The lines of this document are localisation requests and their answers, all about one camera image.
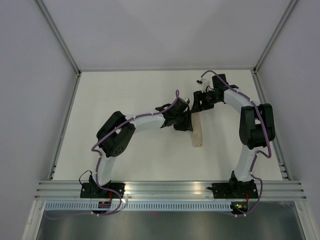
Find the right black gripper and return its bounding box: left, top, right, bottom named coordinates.
left=191, top=89, right=221, bottom=113

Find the beige cloth napkin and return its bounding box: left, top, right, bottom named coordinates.
left=190, top=112, right=203, bottom=148

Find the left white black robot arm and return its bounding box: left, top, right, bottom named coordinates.
left=89, top=96, right=193, bottom=198

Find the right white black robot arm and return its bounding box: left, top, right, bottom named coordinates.
left=191, top=74, right=276, bottom=199

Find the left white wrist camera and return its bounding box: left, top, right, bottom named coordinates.
left=179, top=97, right=190, bottom=105

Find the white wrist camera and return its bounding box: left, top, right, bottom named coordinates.
left=179, top=97, right=190, bottom=105
left=196, top=78, right=211, bottom=93

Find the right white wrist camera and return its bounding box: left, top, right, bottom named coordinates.
left=196, top=78, right=211, bottom=93

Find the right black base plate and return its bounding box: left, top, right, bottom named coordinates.
left=206, top=183, right=259, bottom=199

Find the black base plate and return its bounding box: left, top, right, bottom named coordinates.
left=80, top=182, right=125, bottom=199
left=206, top=183, right=259, bottom=199

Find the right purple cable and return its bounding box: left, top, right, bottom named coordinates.
left=200, top=70, right=274, bottom=216

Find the purple cable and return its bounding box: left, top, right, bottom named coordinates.
left=200, top=70, right=274, bottom=216
left=44, top=89, right=181, bottom=221

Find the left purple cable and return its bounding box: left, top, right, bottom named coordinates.
left=44, top=89, right=181, bottom=221

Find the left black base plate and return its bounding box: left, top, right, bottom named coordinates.
left=80, top=182, right=125, bottom=199

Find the right aluminium frame post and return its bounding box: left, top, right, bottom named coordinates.
left=252, top=0, right=300, bottom=74

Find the aluminium frame post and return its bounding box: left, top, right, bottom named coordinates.
left=252, top=0, right=300, bottom=74
left=33, top=0, right=81, bottom=76

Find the aluminium mounting rail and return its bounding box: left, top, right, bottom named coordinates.
left=34, top=180, right=307, bottom=202

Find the white slotted cable duct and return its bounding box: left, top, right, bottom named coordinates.
left=45, top=201, right=232, bottom=212

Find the left aluminium frame post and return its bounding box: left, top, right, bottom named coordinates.
left=33, top=0, right=81, bottom=76

